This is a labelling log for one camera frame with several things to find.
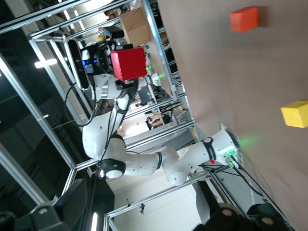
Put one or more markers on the red wooden block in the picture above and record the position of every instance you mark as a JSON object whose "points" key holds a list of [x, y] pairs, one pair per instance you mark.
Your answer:
{"points": [[130, 63]]}

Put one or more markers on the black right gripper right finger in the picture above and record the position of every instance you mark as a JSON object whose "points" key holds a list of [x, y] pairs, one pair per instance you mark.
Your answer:
{"points": [[216, 221]]}

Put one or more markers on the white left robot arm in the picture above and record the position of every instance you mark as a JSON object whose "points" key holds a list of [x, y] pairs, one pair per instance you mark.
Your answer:
{"points": [[142, 163]]}

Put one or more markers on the left arm aluminium base plate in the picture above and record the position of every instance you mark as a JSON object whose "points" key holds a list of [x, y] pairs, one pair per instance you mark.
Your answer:
{"points": [[234, 139]]}

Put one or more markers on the brown table cover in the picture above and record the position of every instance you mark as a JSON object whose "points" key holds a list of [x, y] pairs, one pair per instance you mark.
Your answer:
{"points": [[228, 72]]}

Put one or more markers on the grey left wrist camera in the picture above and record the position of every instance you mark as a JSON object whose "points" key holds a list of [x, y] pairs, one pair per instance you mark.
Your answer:
{"points": [[78, 62]]}

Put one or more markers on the cardboard box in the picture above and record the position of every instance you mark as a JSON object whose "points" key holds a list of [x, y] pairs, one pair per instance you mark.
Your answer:
{"points": [[134, 26]]}

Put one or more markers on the aluminium cage frame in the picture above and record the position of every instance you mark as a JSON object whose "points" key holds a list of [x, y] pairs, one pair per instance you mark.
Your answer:
{"points": [[156, 36]]}

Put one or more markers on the yellow wooden block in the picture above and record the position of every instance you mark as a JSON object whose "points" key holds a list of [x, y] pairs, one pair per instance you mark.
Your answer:
{"points": [[296, 114]]}

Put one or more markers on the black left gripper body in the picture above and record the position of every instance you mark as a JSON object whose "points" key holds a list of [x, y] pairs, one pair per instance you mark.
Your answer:
{"points": [[101, 59]]}

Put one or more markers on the orange wooden block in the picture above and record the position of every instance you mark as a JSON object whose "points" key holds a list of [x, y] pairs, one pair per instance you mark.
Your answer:
{"points": [[244, 19]]}

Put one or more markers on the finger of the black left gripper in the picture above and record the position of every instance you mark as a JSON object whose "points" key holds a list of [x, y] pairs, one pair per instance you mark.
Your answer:
{"points": [[126, 84], [124, 45]]}

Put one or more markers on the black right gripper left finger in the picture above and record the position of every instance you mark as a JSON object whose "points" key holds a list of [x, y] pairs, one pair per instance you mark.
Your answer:
{"points": [[69, 211]]}

